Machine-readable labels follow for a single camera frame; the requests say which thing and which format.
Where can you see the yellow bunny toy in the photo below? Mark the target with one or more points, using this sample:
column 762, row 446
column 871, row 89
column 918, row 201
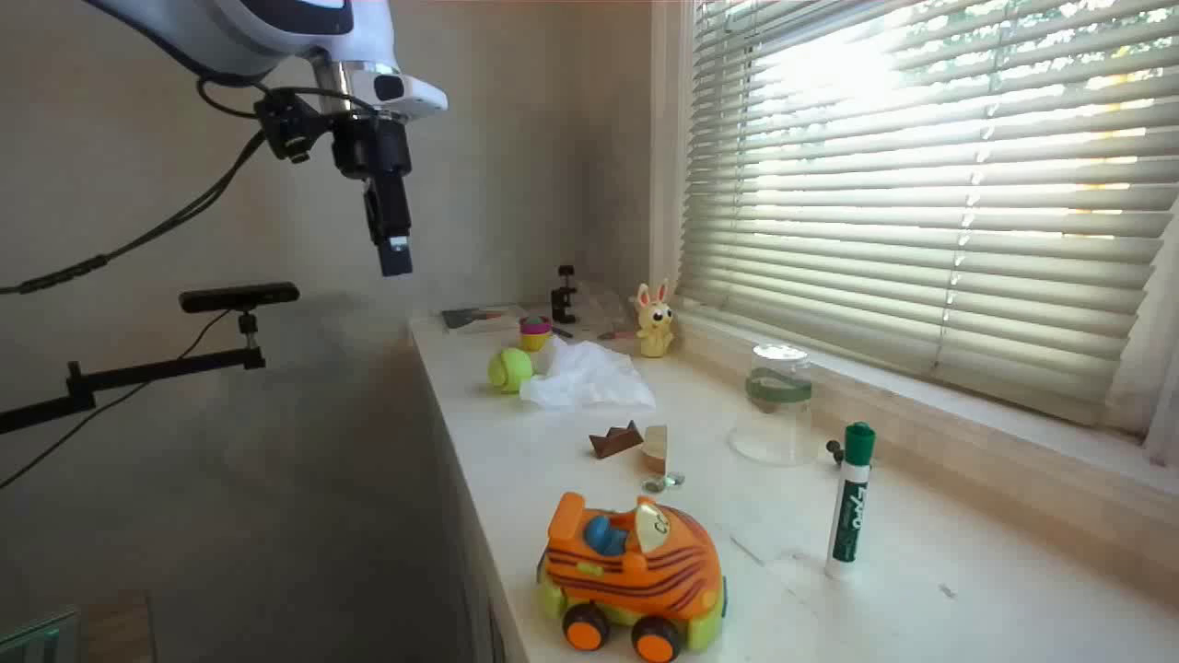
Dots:
column 654, row 324

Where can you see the black bar camera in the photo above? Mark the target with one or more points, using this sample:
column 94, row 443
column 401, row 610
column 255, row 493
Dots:
column 242, row 296

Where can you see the yellow-green tennis ball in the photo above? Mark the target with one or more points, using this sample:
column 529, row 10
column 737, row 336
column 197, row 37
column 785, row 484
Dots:
column 510, row 368

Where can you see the white window frame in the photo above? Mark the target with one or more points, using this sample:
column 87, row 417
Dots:
column 666, row 150

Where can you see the orange tiger toy car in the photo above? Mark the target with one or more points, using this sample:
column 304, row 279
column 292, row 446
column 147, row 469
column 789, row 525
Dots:
column 629, row 563

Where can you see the white crumpled plastic bag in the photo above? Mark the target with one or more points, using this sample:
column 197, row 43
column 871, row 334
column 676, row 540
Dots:
column 591, row 373

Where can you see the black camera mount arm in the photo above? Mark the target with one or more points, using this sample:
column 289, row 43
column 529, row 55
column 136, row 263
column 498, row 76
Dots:
column 159, row 364

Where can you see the dark flat object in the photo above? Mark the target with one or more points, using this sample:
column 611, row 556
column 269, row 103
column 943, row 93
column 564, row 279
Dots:
column 471, row 317

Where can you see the small clear glass cup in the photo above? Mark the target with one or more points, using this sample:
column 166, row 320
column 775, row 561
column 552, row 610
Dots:
column 661, row 457

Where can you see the pink plastic bowl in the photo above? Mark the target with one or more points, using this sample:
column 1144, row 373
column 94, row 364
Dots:
column 535, row 324

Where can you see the white slatted window blinds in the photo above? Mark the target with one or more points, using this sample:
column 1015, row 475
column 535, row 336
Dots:
column 934, row 185

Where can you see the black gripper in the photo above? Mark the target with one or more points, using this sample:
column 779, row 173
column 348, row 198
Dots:
column 369, row 146

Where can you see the white counter cabinet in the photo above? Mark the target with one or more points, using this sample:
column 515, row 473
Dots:
column 473, row 589

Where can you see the green whiteboard marker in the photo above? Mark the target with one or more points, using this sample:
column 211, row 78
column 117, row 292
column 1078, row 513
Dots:
column 849, row 501

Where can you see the brown toy chocolate piece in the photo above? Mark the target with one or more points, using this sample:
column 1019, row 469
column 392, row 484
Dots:
column 616, row 441

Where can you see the clear glass jar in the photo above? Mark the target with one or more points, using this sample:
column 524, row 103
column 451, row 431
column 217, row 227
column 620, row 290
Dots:
column 779, row 390

